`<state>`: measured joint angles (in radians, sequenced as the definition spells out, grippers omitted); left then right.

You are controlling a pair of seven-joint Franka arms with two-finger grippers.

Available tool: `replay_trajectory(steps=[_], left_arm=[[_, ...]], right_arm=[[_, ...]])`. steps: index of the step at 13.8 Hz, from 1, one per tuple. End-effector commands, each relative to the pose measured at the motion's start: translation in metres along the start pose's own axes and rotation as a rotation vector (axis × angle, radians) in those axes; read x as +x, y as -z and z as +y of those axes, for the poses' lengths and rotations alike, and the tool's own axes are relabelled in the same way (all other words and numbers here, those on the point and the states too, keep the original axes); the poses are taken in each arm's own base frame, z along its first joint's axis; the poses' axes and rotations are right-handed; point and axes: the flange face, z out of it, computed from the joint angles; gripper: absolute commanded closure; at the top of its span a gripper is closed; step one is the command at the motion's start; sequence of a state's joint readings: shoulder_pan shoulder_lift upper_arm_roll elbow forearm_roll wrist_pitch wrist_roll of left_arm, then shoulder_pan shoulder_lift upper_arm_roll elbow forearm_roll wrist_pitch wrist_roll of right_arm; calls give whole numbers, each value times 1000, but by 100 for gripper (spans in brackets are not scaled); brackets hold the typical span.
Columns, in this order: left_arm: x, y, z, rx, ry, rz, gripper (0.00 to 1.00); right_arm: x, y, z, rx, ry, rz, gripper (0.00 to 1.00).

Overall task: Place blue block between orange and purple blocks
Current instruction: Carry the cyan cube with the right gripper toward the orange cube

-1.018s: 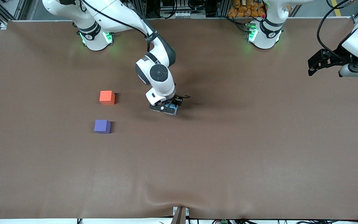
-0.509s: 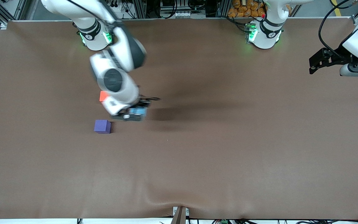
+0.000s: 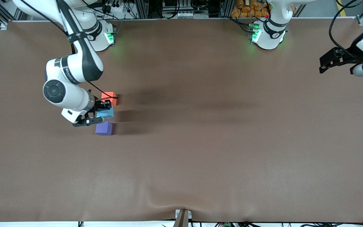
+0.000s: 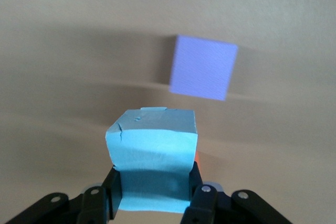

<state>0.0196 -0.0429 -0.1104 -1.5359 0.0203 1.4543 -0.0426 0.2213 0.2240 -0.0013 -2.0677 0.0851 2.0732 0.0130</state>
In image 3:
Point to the white terminal block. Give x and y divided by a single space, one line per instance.
183 14

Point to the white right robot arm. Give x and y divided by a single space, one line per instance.
74 69

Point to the purple block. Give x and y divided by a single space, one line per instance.
103 128

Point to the light blue block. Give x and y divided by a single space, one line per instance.
107 114

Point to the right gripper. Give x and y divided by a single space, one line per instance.
100 105

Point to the camera mount post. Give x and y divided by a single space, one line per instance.
181 219

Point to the orange snack bags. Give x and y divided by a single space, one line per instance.
247 9

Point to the green terminal connector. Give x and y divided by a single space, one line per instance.
227 224

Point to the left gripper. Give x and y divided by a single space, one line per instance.
347 57

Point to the orange block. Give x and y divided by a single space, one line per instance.
109 96

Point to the white power strip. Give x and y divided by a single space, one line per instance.
115 8

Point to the brown table cover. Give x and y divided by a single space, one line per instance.
181 142

